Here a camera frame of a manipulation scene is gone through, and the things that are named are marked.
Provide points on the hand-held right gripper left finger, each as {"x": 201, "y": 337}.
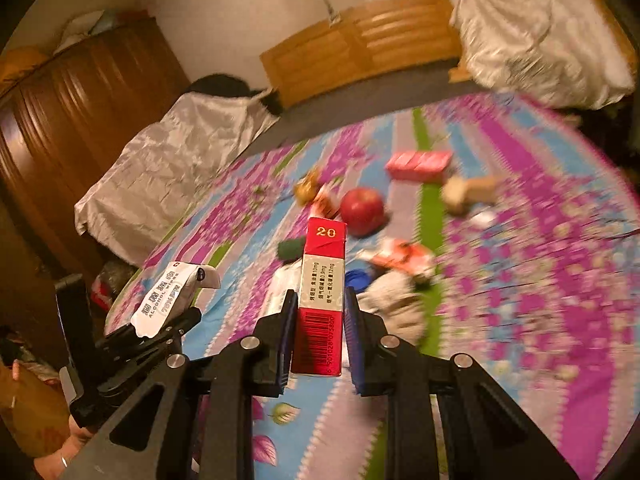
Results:
{"x": 288, "y": 342}

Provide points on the blue bottle cap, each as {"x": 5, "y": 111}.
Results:
{"x": 357, "y": 280}

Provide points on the beige sponge block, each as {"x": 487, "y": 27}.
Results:
{"x": 465, "y": 194}

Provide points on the clear plastic wrapper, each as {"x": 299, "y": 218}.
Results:
{"x": 285, "y": 285}

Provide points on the white wipe packet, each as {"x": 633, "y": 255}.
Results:
{"x": 165, "y": 296}

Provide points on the pale bundle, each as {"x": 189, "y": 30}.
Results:
{"x": 95, "y": 27}

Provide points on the red cigarette box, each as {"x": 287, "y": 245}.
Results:
{"x": 320, "y": 300}

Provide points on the floral printed bed sheet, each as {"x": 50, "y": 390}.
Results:
{"x": 525, "y": 310}

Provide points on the grey mattress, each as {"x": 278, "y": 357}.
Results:
{"x": 350, "y": 110}

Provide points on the black cloth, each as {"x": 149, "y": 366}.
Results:
{"x": 215, "y": 85}

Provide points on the red plastic bag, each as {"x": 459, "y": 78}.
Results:
{"x": 107, "y": 285}

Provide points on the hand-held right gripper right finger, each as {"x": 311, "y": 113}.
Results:
{"x": 353, "y": 347}

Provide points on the white satin cover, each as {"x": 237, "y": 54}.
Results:
{"x": 170, "y": 160}

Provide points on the pink box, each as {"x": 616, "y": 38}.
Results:
{"x": 417, "y": 166}

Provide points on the red apple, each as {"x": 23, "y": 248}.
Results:
{"x": 362, "y": 211}

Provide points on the gold foil wrapper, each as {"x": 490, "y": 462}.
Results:
{"x": 306, "y": 189}

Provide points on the person's left hand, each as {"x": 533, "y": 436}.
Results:
{"x": 55, "y": 462}

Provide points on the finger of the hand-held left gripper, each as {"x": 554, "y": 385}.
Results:
{"x": 172, "y": 327}
{"x": 117, "y": 337}

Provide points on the dark green small packet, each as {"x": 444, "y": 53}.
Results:
{"x": 291, "y": 251}

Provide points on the wooden chair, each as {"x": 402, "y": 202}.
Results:
{"x": 370, "y": 45}

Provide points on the white knitted sock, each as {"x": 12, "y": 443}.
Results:
{"x": 397, "y": 292}
{"x": 400, "y": 325}

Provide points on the brown wooden wardrobe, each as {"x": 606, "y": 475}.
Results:
{"x": 75, "y": 135}

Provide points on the orange white wrapper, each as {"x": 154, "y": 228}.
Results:
{"x": 400, "y": 259}

